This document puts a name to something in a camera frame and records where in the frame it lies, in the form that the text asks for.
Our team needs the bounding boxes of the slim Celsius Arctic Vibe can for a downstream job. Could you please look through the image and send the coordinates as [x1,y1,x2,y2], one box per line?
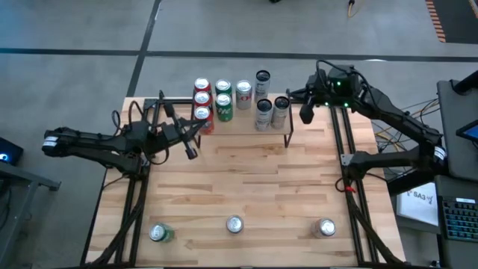
[255,99,274,132]
[270,96,291,130]
[255,69,272,102]

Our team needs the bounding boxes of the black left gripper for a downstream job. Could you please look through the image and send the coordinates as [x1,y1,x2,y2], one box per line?
[155,119,209,149]

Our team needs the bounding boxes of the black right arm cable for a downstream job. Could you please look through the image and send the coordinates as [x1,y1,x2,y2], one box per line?
[315,58,370,98]

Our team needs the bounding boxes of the black desk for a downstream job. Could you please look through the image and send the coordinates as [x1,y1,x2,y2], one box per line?
[386,155,478,269]

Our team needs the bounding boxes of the yellow cable plug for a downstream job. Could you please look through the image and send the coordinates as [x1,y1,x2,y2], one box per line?
[347,0,365,19]

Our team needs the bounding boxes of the white SA3 paper sign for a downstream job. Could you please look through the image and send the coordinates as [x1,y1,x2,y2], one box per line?
[394,181,441,228]

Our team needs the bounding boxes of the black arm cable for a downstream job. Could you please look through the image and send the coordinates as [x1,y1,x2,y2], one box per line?
[315,58,370,98]
[111,99,171,166]

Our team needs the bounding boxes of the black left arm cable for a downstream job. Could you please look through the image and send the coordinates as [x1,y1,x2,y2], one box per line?
[111,99,171,166]

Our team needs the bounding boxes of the silver Diet Coke can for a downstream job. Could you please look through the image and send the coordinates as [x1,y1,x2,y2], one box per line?
[311,217,337,239]
[235,79,253,111]
[225,214,245,235]

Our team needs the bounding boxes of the black device blue light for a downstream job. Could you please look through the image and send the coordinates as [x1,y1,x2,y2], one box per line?
[0,136,25,167]

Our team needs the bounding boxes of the black mat orange edge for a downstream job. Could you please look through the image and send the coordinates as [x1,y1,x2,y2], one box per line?
[425,0,478,45]

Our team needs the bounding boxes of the green Sprite can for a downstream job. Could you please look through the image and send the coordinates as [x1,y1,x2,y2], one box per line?
[214,78,233,96]
[214,93,235,123]
[148,223,176,244]

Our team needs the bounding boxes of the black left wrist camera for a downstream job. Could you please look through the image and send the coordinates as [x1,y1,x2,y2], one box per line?
[179,130,199,161]

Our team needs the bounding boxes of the grey desk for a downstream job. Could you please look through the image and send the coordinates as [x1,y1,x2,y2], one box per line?
[435,79,478,183]

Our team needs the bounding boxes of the black tablet blue screen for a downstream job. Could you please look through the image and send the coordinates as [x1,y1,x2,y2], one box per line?
[455,118,478,143]

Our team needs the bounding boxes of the red Fanta strawberry can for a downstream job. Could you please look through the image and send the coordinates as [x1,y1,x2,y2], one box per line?
[193,105,216,135]
[193,77,213,94]
[193,91,214,109]

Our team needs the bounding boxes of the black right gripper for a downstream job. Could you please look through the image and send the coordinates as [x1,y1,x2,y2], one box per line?
[287,65,362,108]

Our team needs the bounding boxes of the yellow cable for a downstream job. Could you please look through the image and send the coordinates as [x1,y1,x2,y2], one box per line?
[375,102,440,150]

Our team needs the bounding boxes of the grey metal side table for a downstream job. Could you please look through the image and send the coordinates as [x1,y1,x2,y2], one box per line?
[0,160,63,269]

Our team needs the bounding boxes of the backlit black keyboard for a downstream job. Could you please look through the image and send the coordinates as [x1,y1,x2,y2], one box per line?
[439,195,478,243]

